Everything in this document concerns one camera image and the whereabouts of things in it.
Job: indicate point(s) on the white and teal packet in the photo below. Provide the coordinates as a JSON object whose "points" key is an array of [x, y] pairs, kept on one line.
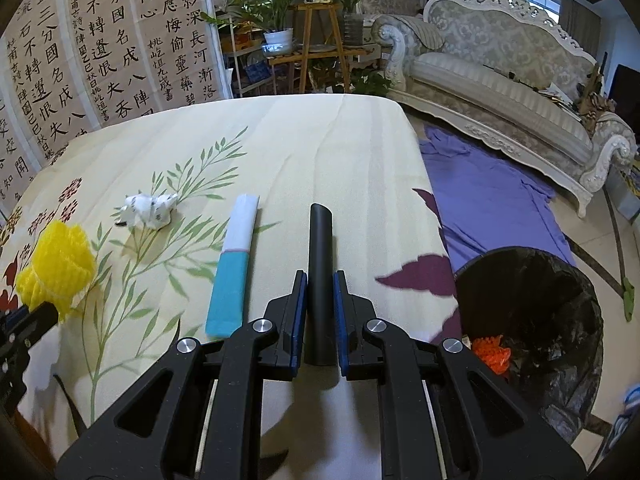
{"points": [[230, 290]]}

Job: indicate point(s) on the crumpled white paper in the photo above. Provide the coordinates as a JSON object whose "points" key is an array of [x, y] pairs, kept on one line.
{"points": [[147, 210]]}

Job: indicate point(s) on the floral tablecloth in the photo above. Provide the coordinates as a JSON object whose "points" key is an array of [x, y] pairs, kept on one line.
{"points": [[310, 160]]}

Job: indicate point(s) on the leafy floor plant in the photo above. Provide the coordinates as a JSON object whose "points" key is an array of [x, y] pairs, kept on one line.
{"points": [[372, 82]]}

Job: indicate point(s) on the white metal shelf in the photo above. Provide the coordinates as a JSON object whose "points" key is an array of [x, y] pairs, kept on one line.
{"points": [[245, 70]]}

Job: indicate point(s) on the plant in white pot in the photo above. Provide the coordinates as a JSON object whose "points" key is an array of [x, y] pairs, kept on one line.
{"points": [[278, 41]]}

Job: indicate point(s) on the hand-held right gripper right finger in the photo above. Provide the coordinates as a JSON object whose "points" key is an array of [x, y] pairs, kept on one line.
{"points": [[341, 320]]}

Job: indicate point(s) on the brown patterned cloth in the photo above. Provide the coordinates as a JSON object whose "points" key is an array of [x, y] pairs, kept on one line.
{"points": [[597, 112]]}

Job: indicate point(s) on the ornate cream sofa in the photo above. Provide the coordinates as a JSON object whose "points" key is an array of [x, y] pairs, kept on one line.
{"points": [[480, 85]]}

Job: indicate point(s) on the calligraphy screen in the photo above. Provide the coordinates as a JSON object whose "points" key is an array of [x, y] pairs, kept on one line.
{"points": [[100, 50]]}

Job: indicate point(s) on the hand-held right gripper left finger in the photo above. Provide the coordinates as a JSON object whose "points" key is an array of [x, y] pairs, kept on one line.
{"points": [[299, 320]]}

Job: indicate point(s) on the black trash bin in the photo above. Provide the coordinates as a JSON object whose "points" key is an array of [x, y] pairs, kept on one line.
{"points": [[550, 310]]}

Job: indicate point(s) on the wooden plant stand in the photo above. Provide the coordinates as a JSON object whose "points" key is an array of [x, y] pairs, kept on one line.
{"points": [[305, 40]]}

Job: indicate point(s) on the purple cloth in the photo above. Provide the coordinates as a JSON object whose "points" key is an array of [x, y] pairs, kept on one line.
{"points": [[490, 195]]}

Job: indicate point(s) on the black plastic tube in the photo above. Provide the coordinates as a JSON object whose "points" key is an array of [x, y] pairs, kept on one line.
{"points": [[320, 260]]}

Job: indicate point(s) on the black television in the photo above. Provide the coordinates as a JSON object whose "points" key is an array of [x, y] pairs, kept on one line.
{"points": [[627, 95]]}

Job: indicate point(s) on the yellow foam net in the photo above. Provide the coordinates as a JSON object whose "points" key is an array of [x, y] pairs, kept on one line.
{"points": [[60, 260]]}

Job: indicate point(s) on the orange foam net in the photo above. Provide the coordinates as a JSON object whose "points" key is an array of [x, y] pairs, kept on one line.
{"points": [[492, 355]]}

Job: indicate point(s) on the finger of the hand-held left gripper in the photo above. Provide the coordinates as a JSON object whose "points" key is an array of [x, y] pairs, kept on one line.
{"points": [[35, 322]]}

